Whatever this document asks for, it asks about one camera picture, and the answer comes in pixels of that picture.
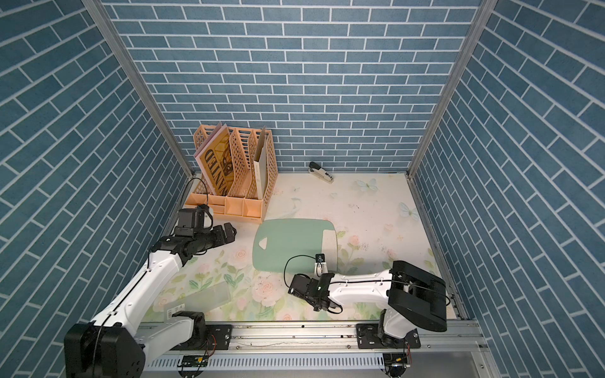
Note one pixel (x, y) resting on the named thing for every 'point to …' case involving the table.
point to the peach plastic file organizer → (235, 168)
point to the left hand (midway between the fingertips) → (231, 233)
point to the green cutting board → (292, 244)
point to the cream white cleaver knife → (329, 250)
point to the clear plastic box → (203, 301)
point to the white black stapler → (317, 170)
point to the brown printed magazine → (214, 157)
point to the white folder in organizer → (260, 166)
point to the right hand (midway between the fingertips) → (318, 289)
